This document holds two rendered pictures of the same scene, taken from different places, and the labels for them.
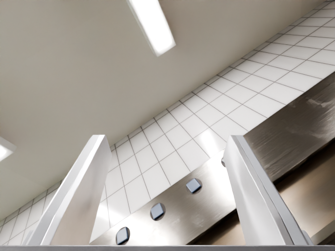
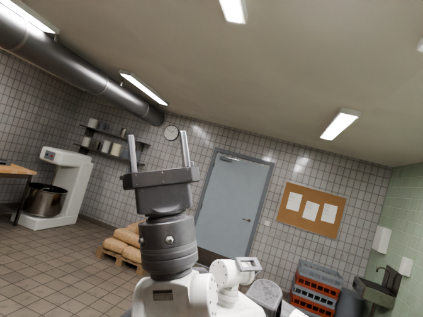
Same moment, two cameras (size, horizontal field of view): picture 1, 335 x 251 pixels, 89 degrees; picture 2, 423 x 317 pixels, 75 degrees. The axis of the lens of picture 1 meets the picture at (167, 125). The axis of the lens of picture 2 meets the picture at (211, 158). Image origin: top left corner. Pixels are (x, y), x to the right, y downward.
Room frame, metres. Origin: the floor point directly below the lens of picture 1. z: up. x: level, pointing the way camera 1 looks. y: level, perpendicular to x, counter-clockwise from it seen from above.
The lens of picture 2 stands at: (0.48, 0.24, 1.72)
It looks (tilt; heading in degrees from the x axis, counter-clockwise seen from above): 2 degrees up; 198
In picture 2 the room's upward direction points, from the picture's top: 16 degrees clockwise
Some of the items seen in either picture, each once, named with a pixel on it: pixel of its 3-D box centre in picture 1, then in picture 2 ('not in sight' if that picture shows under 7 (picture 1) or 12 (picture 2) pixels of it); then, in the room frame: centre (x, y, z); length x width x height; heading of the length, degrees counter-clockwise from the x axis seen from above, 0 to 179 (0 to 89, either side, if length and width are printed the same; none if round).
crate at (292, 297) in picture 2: not in sight; (310, 301); (-4.24, 0.88, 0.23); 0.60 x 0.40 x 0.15; 94
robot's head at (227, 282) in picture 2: not in sight; (230, 277); (-0.26, 0.14, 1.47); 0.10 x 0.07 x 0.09; 149
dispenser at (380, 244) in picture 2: not in sight; (381, 239); (-4.25, 1.57, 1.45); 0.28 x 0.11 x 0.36; 4
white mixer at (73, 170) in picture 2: not in sight; (56, 187); (-3.50, -3.69, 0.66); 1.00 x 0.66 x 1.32; 4
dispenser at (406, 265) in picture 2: not in sight; (405, 266); (-3.39, 1.64, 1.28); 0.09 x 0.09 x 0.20; 4
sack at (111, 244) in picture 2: not in sight; (121, 242); (-3.46, -2.07, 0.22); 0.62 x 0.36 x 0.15; 9
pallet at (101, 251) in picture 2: not in sight; (138, 251); (-3.77, -1.90, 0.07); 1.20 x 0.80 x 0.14; 4
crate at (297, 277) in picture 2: not in sight; (316, 282); (-4.24, 0.88, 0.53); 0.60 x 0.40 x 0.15; 90
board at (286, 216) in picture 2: not in sight; (310, 209); (-4.62, 0.55, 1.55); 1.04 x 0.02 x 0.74; 94
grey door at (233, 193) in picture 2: not in sight; (227, 211); (-4.51, -0.80, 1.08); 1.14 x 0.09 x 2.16; 94
